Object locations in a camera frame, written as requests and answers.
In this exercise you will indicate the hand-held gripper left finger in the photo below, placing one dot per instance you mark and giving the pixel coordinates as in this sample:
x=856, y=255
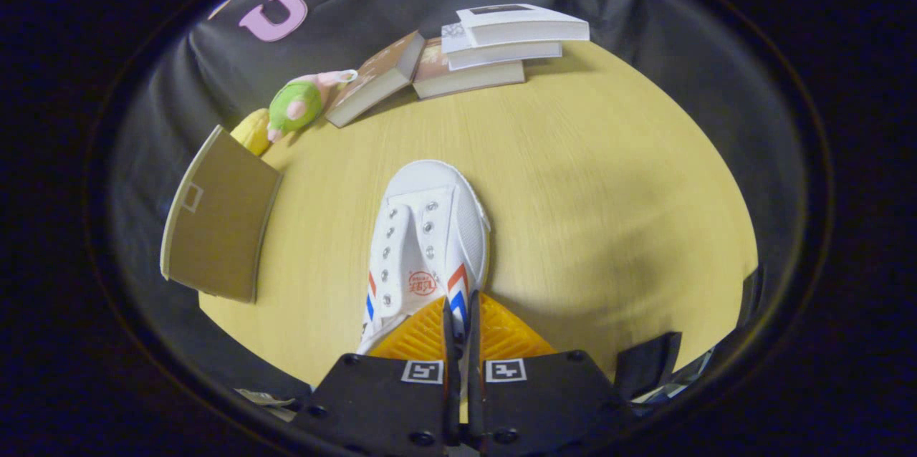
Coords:
x=451, y=378

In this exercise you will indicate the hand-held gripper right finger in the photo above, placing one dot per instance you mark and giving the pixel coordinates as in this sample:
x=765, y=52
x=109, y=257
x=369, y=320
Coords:
x=474, y=378

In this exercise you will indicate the white shoe striped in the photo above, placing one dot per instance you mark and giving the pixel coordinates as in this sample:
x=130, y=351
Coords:
x=458, y=228

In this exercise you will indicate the brown cardboard storage box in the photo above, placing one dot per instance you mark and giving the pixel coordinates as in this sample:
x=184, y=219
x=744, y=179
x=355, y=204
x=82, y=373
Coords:
x=222, y=228

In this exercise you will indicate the tan cover book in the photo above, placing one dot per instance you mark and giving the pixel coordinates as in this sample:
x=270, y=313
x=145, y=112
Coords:
x=466, y=81

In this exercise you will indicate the brown cover book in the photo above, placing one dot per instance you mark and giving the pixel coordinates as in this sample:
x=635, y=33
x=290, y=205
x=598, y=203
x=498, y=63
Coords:
x=372, y=81

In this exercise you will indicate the green and pink plush toy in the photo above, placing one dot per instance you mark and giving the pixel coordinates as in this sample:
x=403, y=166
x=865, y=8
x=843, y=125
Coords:
x=295, y=107

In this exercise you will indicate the yellow plush toy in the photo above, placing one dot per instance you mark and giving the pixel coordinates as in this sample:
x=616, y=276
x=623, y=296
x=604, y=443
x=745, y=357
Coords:
x=252, y=131

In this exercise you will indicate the white patterned cover book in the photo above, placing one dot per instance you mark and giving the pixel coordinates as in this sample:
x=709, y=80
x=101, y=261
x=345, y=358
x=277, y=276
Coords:
x=501, y=54

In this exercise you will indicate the white book dark cover picture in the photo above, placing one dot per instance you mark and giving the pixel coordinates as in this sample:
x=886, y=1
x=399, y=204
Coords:
x=530, y=26

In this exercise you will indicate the black backdrop cloth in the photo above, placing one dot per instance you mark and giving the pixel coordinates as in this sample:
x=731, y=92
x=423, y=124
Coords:
x=645, y=20

